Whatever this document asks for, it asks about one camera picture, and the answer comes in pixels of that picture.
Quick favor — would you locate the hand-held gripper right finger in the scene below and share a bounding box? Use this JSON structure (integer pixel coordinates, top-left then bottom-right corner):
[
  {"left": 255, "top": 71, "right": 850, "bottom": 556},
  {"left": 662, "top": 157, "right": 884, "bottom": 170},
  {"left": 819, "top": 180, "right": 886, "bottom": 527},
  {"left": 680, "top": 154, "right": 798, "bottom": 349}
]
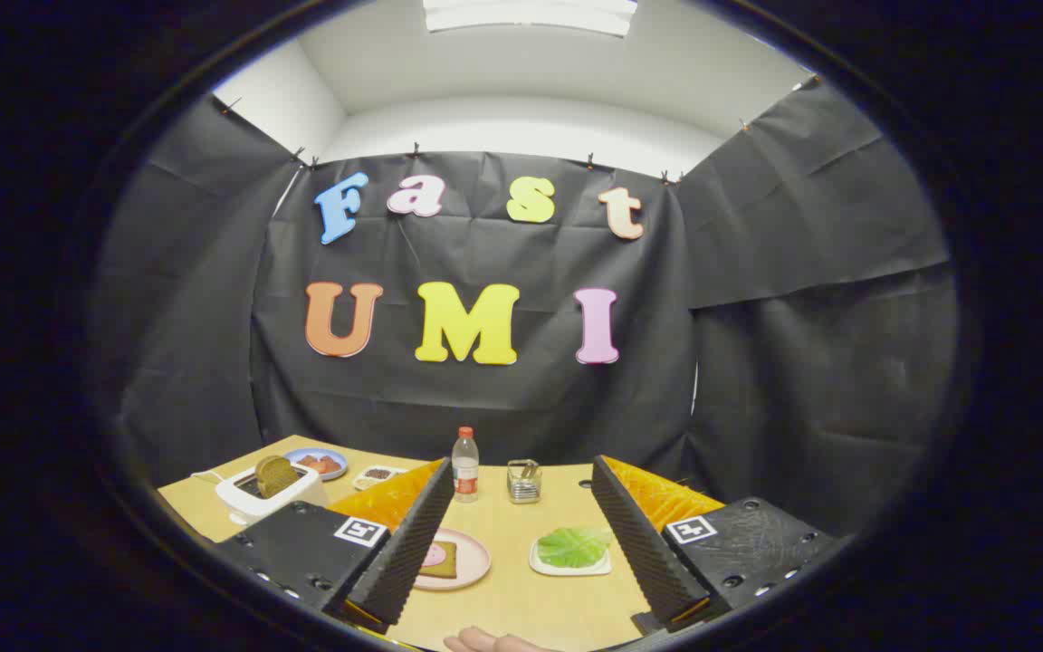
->
[{"left": 590, "top": 455, "right": 837, "bottom": 635}]

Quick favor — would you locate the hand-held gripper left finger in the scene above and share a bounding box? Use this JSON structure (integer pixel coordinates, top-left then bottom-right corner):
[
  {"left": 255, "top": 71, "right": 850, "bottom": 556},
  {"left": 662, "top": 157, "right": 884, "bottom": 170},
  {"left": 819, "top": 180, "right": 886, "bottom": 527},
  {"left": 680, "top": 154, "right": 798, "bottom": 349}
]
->
[{"left": 212, "top": 457, "right": 456, "bottom": 635}]

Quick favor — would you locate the green lettuce leaf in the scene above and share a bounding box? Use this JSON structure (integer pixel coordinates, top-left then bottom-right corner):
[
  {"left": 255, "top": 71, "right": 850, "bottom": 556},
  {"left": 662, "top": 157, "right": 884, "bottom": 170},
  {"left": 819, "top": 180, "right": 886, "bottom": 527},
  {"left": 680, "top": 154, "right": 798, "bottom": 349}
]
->
[{"left": 537, "top": 527, "right": 613, "bottom": 570}]

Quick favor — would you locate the brown toast slice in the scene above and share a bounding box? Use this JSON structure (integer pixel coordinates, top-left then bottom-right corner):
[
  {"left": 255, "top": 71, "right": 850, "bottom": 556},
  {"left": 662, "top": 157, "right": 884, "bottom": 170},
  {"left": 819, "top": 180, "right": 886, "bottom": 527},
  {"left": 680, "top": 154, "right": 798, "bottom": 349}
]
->
[{"left": 254, "top": 455, "right": 299, "bottom": 498}]

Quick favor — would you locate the bread slice under ham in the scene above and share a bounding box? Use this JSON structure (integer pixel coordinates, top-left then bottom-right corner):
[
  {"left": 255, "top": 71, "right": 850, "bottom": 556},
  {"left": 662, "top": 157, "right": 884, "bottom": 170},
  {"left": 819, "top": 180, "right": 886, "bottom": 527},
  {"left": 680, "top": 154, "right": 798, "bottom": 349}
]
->
[{"left": 420, "top": 541, "right": 458, "bottom": 580}]

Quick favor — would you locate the pink plate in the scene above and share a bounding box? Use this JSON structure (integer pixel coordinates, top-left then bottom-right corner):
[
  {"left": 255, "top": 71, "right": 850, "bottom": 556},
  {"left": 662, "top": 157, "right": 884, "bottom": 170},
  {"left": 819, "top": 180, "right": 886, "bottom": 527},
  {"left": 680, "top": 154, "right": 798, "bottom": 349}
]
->
[{"left": 413, "top": 528, "right": 492, "bottom": 591}]

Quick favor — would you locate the white divided spice tray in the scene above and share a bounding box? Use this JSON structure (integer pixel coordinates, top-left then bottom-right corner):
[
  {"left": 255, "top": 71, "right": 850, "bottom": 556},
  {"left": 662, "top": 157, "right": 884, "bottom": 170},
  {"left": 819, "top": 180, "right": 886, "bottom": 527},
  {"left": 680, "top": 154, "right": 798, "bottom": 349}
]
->
[{"left": 352, "top": 465, "right": 409, "bottom": 492}]

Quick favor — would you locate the clear red capped water bottle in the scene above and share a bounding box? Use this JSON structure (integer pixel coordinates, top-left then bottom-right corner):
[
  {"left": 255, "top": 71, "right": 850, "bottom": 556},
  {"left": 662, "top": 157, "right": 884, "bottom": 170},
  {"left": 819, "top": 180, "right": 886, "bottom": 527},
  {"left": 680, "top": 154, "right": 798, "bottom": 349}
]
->
[{"left": 452, "top": 427, "right": 480, "bottom": 503}]

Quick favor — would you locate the small white plate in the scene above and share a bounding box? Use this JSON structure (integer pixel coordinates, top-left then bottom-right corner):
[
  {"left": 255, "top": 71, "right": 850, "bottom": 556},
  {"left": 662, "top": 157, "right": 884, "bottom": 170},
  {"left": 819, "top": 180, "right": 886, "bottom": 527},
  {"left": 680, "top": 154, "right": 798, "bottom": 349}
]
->
[{"left": 529, "top": 534, "right": 613, "bottom": 577}]

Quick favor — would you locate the blue plate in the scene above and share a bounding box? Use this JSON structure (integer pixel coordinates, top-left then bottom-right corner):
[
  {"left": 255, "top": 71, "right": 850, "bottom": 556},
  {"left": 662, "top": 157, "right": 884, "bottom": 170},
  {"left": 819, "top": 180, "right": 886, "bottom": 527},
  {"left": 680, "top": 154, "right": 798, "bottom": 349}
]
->
[{"left": 284, "top": 447, "right": 349, "bottom": 481}]

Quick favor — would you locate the white toaster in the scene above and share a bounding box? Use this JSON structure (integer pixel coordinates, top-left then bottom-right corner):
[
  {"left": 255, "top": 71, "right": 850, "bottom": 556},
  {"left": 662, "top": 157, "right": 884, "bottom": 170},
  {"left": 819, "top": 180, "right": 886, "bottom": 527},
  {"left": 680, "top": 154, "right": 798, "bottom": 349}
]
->
[{"left": 215, "top": 462, "right": 330, "bottom": 526}]

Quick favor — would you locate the ceiling light panel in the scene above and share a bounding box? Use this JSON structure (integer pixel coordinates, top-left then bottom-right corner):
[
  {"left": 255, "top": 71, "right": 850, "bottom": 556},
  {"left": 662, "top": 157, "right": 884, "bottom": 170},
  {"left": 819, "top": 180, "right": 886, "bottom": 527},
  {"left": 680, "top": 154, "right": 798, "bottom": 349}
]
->
[{"left": 422, "top": 0, "right": 638, "bottom": 37}]

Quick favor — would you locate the metal wire basket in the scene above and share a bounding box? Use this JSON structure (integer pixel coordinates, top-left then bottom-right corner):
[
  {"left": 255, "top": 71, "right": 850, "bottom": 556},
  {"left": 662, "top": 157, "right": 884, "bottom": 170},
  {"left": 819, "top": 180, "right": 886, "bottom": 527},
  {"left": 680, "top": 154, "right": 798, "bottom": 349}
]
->
[{"left": 507, "top": 459, "right": 542, "bottom": 504}]

